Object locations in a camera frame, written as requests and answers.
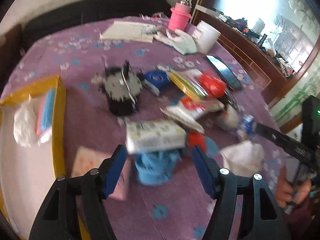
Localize white plastic bucket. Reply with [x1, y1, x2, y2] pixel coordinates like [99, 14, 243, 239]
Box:
[192, 21, 221, 54]

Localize wooden side cabinet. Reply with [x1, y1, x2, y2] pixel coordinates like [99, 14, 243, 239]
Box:
[193, 5, 319, 107]

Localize white red printed bag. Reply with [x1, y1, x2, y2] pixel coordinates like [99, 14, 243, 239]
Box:
[160, 96, 225, 134]

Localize blue microfiber cloth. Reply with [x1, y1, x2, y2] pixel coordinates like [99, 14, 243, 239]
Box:
[135, 150, 181, 186]

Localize black smartphone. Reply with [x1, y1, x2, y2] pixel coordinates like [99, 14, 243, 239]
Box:
[205, 55, 243, 90]

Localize purple floral tablecloth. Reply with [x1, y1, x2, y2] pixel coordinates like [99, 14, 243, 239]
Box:
[0, 16, 291, 240]

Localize cream white cloth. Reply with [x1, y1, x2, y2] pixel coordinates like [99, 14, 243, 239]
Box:
[220, 140, 265, 177]

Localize white work gloves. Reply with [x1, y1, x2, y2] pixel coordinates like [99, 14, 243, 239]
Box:
[153, 29, 199, 55]

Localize black leather sofa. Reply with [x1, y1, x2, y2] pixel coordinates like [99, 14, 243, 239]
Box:
[23, 0, 171, 45]

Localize pink tissue pack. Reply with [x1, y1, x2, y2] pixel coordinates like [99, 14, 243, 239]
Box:
[70, 145, 132, 202]

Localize red and blue sponge pack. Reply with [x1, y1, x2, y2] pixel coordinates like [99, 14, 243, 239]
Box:
[36, 88, 56, 135]

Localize pink thermos bottle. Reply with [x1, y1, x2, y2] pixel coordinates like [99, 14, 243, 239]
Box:
[168, 0, 192, 31]

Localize white towel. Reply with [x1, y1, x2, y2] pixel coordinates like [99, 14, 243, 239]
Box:
[13, 98, 52, 147]

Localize red plastic bag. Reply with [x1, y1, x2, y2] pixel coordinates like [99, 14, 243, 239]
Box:
[199, 74, 227, 98]

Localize blue cloth with red bag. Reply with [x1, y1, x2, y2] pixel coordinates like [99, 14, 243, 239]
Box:
[187, 132, 219, 158]

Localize person right hand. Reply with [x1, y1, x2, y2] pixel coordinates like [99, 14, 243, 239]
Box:
[274, 166, 311, 208]

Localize black camera stand device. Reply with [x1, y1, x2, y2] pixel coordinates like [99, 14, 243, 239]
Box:
[97, 60, 144, 116]

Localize white paper booklet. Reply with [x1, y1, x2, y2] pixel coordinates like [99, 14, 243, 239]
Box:
[100, 21, 163, 43]

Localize yellow cardboard box tray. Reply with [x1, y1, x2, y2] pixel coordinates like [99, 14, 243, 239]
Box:
[1, 75, 67, 239]

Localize white patterned tissue pack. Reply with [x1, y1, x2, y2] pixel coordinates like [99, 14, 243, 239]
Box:
[126, 119, 187, 154]

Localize yellow green sponge pack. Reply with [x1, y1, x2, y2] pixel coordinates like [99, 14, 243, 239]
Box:
[168, 70, 209, 101]

